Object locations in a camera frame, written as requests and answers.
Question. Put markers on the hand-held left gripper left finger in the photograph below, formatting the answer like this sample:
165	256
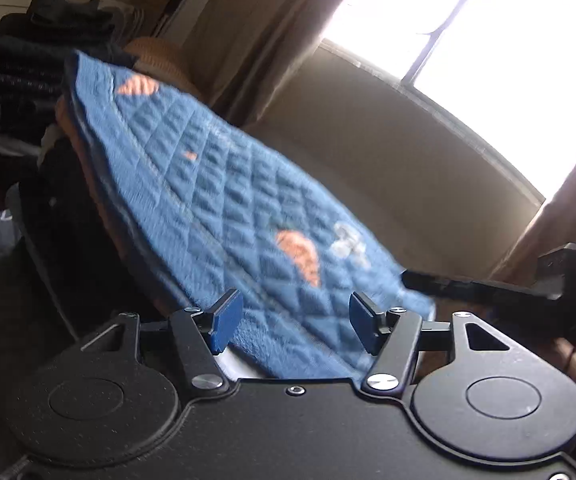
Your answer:
227	320

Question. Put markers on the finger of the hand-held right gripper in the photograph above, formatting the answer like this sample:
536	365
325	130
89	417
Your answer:
468	292

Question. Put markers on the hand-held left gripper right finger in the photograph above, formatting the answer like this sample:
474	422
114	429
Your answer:
365	322

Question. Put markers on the blue quilted carrot-print blanket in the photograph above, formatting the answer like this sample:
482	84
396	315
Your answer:
217	185

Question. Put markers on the stack of dark folded clothes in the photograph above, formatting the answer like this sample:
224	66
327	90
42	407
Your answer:
17	85

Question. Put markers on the beige curtain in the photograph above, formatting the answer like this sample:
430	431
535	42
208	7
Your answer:
568	210
268	35

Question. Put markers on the window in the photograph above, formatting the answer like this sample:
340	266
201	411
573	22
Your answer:
468	60

